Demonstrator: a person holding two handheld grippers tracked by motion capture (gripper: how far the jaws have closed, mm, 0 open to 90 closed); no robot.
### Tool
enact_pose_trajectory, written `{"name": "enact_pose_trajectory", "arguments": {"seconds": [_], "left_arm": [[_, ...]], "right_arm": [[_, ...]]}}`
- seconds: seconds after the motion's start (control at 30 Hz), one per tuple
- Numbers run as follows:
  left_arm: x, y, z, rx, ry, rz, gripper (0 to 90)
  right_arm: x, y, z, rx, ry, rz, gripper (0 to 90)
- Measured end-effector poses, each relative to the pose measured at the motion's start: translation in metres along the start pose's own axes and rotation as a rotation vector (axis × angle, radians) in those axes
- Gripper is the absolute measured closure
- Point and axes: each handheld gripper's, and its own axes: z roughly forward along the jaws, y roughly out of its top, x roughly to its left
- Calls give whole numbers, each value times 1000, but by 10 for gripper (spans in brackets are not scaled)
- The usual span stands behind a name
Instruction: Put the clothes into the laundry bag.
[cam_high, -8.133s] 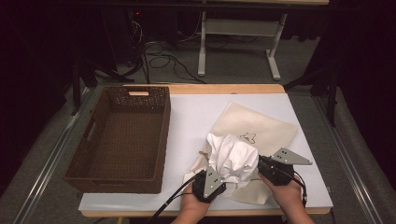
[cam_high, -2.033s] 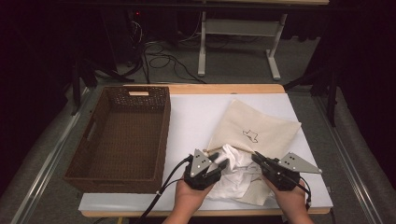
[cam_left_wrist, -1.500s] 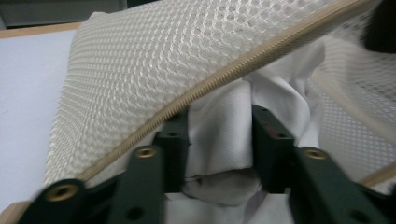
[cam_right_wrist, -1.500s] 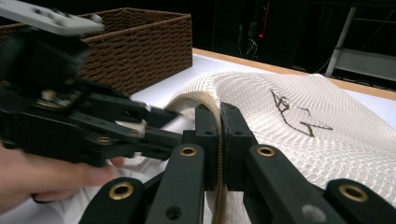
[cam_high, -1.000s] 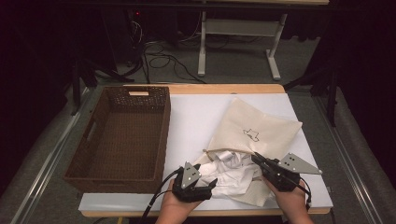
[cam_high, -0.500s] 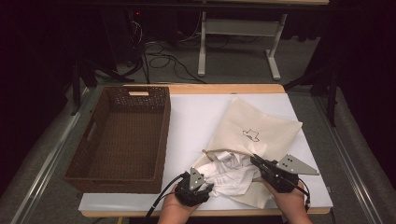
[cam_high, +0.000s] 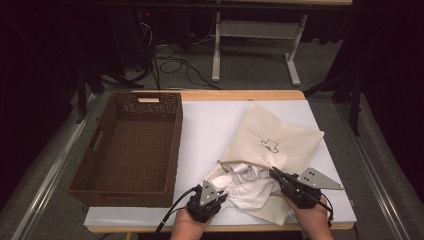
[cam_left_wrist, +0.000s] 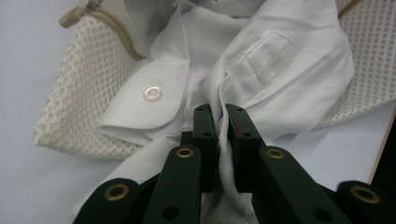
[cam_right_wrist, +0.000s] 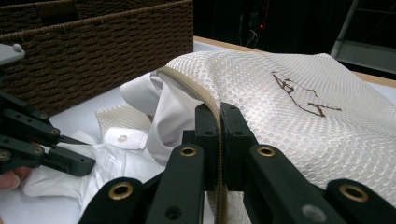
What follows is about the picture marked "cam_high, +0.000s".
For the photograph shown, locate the white table mat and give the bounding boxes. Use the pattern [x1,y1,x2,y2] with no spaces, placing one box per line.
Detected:
[83,99,358,228]

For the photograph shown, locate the person's right hand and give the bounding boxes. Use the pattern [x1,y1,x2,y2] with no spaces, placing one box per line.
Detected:
[281,191,332,240]

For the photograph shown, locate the metal floor rail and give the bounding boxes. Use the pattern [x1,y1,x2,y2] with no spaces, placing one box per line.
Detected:
[335,102,412,240]
[12,93,98,240]

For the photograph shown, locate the black stand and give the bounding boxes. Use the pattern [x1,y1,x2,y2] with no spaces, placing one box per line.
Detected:
[73,62,145,125]
[302,66,365,137]

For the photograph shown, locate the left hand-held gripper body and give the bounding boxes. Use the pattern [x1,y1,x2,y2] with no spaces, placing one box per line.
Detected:
[185,179,224,224]

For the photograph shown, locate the white desk frame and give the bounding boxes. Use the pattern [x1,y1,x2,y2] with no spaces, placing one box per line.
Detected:
[211,0,354,87]

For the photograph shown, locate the wooden table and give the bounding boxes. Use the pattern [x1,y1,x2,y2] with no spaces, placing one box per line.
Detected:
[86,89,355,234]

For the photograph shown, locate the cream drawstring bag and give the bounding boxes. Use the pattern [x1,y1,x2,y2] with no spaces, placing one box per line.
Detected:
[204,102,326,226]

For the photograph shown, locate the person's left hand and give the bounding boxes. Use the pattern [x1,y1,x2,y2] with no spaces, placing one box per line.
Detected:
[169,205,215,240]

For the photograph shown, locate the brown wicker basket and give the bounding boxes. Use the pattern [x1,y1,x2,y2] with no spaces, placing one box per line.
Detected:
[67,92,184,208]

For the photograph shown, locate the black floor cables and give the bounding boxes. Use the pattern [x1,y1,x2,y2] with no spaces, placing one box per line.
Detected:
[133,19,222,91]

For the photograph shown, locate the white shirt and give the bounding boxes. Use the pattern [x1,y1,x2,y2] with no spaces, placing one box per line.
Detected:
[211,162,284,212]

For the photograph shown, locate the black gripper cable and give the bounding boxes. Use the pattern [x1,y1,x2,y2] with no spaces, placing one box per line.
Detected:
[315,192,335,230]
[153,185,202,240]

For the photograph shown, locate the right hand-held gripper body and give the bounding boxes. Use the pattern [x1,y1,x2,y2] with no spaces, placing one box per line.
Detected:
[280,167,345,210]

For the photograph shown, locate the black computer tower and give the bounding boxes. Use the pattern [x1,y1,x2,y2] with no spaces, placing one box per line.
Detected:
[109,8,158,70]

